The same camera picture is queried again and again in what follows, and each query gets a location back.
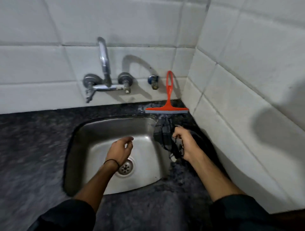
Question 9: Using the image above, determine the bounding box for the black wrist band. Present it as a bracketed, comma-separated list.
[103, 159, 120, 168]

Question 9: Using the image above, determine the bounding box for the person's left hand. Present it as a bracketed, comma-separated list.
[105, 136, 134, 168]

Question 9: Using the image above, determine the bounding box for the sink drain strainer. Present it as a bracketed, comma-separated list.
[117, 158, 134, 176]

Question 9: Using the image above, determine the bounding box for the person's right hand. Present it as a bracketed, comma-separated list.
[172, 126, 203, 163]

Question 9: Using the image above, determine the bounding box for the person's left forearm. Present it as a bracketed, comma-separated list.
[74, 160, 119, 213]

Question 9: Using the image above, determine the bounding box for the stainless steel sink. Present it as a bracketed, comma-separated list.
[63, 116, 172, 197]

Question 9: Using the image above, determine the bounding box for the chrome wall faucet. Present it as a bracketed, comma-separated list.
[82, 37, 134, 104]

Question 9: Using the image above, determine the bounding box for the orange squeegee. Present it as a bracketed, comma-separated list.
[145, 71, 189, 114]

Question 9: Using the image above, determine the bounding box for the person's right forearm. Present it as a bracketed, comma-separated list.
[187, 150, 246, 202]

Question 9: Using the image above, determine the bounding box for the dark checked cloth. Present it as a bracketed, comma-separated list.
[153, 116, 206, 163]

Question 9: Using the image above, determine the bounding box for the small wall valve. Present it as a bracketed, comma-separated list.
[147, 75, 159, 90]

